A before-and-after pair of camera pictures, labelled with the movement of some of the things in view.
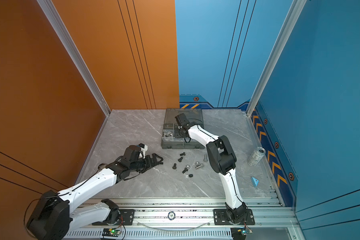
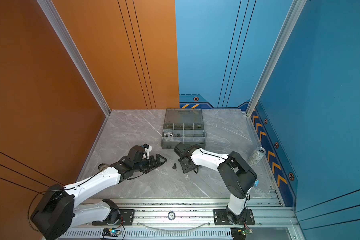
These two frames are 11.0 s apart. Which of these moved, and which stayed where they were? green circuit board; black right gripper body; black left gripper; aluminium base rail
Moved: black right gripper body
Stayed: aluminium base rail; green circuit board; black left gripper
